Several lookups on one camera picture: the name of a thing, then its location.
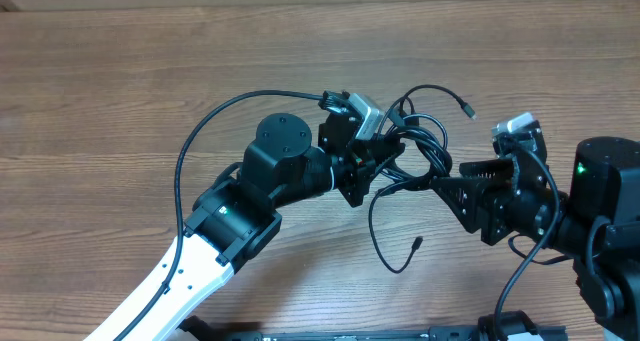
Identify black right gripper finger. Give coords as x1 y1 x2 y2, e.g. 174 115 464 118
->
431 177 491 234
459 159 514 179

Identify black cable silver plug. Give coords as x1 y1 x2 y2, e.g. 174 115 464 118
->
367 84 477 275

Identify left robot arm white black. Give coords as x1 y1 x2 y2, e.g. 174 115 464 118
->
89 113 404 340

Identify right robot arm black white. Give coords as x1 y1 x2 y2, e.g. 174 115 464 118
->
431 136 639 340

